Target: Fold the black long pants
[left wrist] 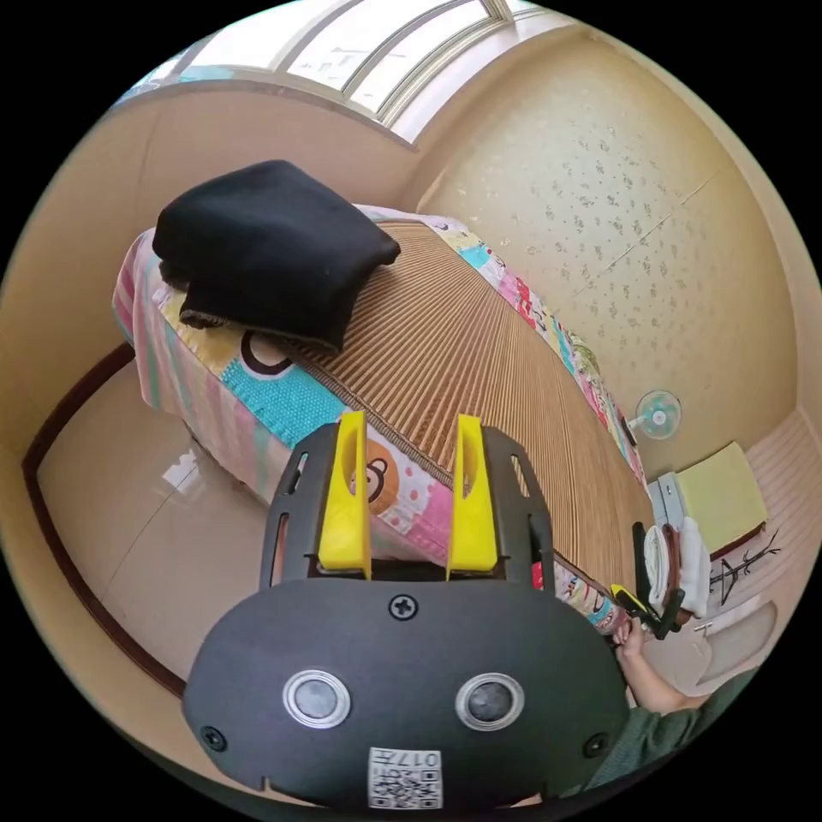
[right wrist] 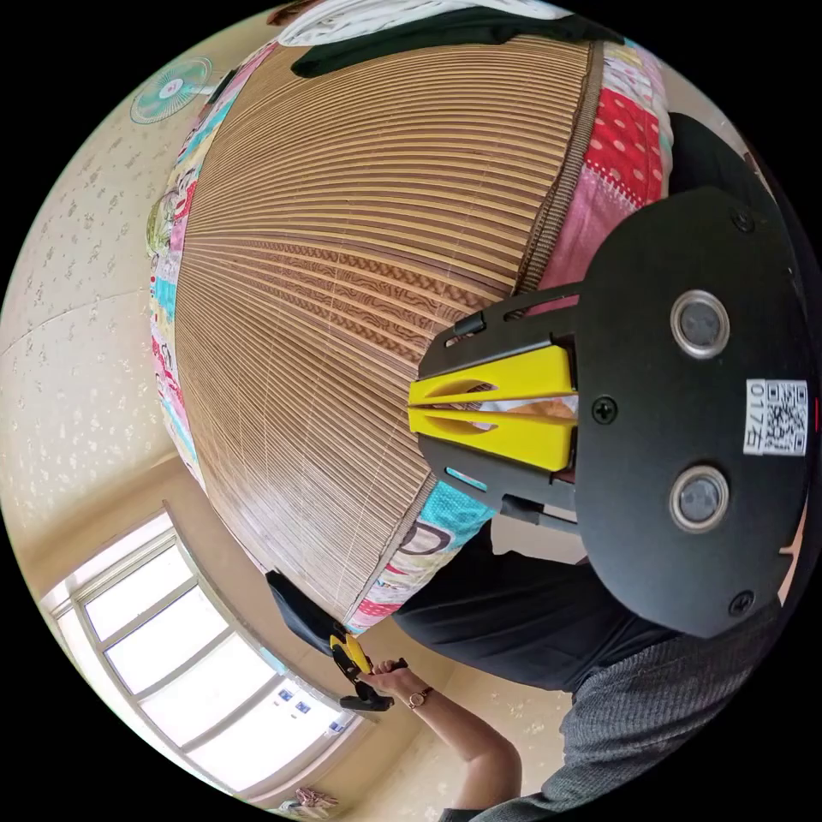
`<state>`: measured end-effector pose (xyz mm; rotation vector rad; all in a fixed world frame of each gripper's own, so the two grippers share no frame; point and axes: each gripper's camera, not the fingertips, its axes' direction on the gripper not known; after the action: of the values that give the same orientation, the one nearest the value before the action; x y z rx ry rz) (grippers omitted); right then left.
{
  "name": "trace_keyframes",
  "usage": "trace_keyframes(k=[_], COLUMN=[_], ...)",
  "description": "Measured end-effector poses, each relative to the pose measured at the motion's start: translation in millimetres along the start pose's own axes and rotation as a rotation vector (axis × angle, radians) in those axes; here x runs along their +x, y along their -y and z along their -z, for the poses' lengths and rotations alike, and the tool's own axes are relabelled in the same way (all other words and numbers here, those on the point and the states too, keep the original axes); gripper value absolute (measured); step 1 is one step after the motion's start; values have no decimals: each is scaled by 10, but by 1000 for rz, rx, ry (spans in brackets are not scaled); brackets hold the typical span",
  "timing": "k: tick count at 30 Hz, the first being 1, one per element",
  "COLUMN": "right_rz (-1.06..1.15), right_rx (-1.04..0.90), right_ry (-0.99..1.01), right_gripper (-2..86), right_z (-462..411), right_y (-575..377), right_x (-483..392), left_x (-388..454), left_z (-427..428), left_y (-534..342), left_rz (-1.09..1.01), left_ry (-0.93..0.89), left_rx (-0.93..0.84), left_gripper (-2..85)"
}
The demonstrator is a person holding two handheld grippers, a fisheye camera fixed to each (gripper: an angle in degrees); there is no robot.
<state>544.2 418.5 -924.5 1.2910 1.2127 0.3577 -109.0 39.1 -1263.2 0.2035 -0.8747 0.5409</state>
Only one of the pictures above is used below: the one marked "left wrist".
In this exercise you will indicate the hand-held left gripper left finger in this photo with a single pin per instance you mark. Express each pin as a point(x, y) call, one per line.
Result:
point(343, 526)

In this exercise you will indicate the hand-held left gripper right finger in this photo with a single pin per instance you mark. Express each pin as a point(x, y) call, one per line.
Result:
point(472, 533)

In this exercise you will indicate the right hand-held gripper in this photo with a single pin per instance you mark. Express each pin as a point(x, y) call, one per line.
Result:
point(668, 616)

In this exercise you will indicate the person's right forearm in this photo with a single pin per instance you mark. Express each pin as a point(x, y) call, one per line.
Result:
point(681, 719)

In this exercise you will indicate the black long pants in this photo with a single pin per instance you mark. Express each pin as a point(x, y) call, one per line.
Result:
point(270, 250)

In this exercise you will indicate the person's right hand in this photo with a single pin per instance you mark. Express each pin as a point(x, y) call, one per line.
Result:
point(630, 648)

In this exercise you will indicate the pile of clothes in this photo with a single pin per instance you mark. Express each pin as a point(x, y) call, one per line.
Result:
point(690, 565)

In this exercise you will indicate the black coat rack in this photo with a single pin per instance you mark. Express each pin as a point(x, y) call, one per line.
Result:
point(738, 568)

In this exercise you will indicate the yellow-green topped cabinet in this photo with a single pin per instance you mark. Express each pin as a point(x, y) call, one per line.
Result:
point(722, 497)

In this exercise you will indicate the bed with woven mat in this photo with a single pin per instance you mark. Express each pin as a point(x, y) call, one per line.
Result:
point(462, 385)

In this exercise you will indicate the white and teal fan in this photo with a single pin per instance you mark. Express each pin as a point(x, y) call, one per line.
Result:
point(658, 416)

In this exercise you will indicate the window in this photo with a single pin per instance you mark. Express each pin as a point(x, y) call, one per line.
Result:
point(359, 58)

